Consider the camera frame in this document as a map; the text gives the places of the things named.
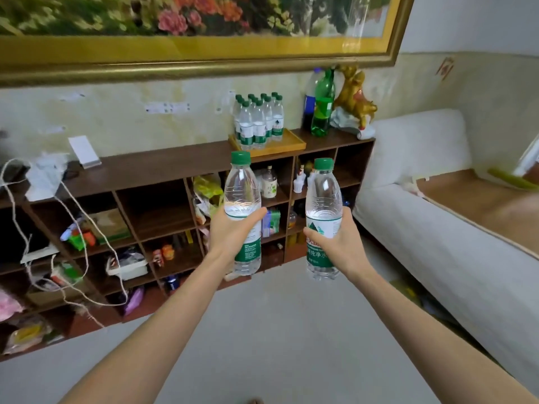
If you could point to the person's right hand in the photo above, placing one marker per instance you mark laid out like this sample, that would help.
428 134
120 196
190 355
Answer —
341 250

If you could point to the person's left hand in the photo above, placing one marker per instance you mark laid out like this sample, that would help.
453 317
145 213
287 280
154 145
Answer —
229 235

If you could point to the person's right thumb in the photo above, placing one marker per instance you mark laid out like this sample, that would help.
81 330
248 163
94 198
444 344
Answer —
316 237

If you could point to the person's left thumb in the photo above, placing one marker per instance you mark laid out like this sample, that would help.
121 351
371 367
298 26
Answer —
253 218

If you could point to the clear green-capped water bottle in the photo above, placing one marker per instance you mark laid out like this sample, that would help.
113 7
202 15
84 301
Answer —
323 206
243 201

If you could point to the person's left forearm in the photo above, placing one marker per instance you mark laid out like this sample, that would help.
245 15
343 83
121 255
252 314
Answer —
160 332

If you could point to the person's right forearm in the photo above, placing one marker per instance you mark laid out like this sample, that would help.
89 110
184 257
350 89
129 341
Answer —
429 336

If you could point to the green packet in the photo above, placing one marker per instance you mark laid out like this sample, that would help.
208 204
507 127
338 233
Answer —
273 222

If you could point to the white green-label jar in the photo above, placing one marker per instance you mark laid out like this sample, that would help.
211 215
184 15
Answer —
269 183

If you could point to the yellow plastic bag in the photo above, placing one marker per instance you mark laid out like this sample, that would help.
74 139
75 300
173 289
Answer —
207 191

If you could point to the small white ceramic bottle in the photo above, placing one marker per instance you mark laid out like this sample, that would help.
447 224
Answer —
298 180

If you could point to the yellow wooden tray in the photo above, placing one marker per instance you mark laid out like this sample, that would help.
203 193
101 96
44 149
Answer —
273 145

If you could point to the orange small jar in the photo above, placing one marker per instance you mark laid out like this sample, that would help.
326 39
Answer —
167 251

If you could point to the brown wooden shelf cabinet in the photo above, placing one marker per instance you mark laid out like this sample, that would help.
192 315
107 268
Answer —
160 197

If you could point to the group of green-capped water bottles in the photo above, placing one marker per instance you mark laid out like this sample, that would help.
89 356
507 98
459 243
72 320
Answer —
257 119

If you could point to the white sofa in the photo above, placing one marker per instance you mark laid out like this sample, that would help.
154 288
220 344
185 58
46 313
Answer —
442 231

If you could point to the green soda bottle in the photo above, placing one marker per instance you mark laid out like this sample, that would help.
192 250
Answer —
323 107

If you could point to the dark cola bottle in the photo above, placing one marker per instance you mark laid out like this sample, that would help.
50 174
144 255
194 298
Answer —
310 100

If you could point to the white plastic box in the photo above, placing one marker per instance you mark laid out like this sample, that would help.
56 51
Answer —
126 265

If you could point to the cardboard box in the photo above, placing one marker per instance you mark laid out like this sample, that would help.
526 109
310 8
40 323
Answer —
110 225

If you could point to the purple packet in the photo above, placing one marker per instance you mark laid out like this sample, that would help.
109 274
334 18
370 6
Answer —
134 300

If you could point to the golden bull statue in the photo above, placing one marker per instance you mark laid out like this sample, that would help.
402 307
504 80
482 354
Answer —
356 96

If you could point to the brown woven sofa mat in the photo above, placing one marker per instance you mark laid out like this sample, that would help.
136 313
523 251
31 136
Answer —
484 206

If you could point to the white card stand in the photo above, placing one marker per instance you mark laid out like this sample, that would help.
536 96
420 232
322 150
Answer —
85 152

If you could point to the gold-framed flower painting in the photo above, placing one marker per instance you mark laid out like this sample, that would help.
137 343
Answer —
189 33

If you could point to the white crumpled paper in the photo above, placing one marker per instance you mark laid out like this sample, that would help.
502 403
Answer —
45 174

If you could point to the yellow snack bag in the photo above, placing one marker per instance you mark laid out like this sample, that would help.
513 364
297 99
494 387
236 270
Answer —
27 334

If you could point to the pink plastic bag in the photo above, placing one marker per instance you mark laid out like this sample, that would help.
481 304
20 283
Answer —
8 305

